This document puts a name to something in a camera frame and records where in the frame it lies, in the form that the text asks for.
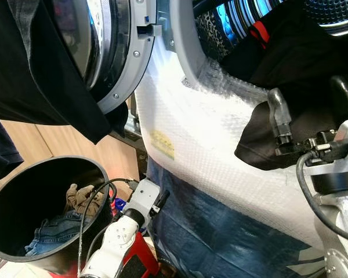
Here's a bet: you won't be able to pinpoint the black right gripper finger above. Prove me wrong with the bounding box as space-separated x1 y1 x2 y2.
268 88 294 147
331 75 348 120

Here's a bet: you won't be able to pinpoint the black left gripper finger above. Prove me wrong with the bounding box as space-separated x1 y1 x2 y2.
154 189 171 218

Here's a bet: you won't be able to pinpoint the black garment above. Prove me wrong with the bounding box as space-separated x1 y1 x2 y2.
220 6 348 172

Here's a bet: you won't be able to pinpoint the white bubble-wrapped washing machine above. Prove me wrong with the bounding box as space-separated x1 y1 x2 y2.
133 0 348 250

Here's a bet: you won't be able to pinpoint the blue and white package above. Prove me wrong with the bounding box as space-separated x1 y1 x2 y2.
113 197 129 213

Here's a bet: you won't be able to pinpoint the blue denim cloth cover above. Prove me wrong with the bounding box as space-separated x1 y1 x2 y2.
146 159 314 278

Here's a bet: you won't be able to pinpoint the brown cloth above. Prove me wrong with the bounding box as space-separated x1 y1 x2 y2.
64 184 108 218

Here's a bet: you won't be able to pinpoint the chrome washer drum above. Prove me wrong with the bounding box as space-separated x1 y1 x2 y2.
194 0 348 59

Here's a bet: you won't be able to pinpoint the red cloth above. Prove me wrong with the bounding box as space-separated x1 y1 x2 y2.
248 22 272 49

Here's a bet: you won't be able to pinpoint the leopard print cloth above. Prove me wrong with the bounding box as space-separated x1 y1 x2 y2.
194 10 233 62

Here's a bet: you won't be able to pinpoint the blue jeans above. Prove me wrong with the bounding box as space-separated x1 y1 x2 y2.
24 211 85 257

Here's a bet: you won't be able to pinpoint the light wooden cabinet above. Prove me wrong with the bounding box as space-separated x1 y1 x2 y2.
0 119 142 201

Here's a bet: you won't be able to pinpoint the black plastic bucket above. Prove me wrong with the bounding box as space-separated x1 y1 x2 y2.
0 155 114 273

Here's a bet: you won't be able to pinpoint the grey round washer door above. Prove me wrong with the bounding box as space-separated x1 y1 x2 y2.
52 0 158 115

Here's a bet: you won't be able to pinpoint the dark navy cloth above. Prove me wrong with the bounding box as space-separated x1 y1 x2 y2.
0 119 25 188

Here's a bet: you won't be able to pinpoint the black garment draped over door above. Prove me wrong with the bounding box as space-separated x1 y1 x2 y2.
0 0 129 145

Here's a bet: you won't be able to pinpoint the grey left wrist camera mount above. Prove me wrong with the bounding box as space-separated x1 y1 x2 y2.
126 178 162 221

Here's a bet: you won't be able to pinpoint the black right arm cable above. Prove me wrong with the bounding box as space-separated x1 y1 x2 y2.
295 150 348 244

